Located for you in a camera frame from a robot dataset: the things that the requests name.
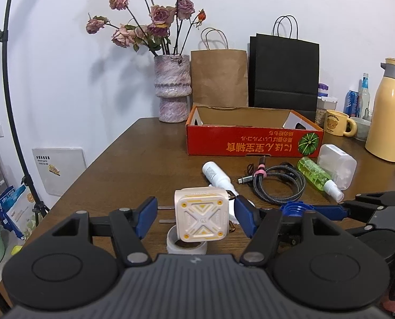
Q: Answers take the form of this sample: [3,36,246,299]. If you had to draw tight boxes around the green spray bottle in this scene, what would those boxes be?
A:
[297,156,345,202]

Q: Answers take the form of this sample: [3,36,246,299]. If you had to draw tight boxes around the pink marbled vase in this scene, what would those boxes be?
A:
[154,54,193,123]

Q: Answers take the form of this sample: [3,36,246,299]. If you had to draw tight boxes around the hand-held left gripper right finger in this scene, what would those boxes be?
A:
[234,195,342,268]

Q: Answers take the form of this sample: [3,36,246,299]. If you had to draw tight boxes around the red cardboard box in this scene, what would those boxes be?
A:
[185,104,325,158]

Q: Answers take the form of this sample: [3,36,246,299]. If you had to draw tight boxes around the clear bottle with blue cap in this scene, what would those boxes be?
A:
[358,73,371,118]

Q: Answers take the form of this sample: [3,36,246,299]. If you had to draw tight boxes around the brown paper bag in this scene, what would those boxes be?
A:
[190,27,249,108]

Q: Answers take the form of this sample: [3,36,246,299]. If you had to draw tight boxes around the white spray bottle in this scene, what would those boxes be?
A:
[202,161,256,208]

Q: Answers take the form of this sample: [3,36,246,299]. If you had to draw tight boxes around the dried rose bouquet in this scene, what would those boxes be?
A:
[85,0,207,57]

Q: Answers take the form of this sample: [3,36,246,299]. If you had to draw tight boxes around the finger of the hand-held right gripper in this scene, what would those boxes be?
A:
[355,190,395,211]
[312,200,372,222]

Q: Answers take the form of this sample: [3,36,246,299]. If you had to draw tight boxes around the yellow bear mug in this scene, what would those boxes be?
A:
[323,109,358,137]

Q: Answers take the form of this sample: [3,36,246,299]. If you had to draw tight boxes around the yellow thermos jug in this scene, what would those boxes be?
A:
[364,58,395,163]

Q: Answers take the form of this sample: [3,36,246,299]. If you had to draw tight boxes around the blue bottle cap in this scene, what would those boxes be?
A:
[280,202,316,218]

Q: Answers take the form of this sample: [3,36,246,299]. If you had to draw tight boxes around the white bowl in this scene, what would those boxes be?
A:
[350,117,372,142]

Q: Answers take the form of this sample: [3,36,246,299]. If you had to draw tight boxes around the braided cable with pink strap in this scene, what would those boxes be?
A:
[238,163,306,205]

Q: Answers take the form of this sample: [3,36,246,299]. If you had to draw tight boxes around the black light stand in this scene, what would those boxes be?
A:
[0,0,50,220]

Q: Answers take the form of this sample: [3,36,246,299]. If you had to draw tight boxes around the white power adapter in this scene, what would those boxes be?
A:
[158,187,230,242]

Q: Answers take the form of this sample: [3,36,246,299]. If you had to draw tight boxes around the translucent white plastic box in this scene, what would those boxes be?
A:
[317,144,358,190]

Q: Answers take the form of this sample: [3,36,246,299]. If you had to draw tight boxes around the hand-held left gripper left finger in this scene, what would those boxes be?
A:
[51,197,159,267]

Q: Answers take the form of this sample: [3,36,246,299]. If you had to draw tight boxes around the white green package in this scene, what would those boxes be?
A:
[6,189,42,240]

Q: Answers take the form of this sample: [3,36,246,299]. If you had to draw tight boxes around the white tape roll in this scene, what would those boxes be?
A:
[166,225,208,255]

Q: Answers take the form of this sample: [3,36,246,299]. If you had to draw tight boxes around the black paper bag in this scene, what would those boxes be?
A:
[248,15,320,122]

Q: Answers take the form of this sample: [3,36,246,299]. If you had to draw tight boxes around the seed container with white lid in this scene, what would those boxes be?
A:
[315,96,338,127]

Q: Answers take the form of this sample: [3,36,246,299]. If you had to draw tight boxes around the blue drink can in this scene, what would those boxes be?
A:
[344,90,360,117]

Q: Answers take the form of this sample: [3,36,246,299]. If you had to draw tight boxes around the blue white package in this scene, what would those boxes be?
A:
[1,184,25,233]

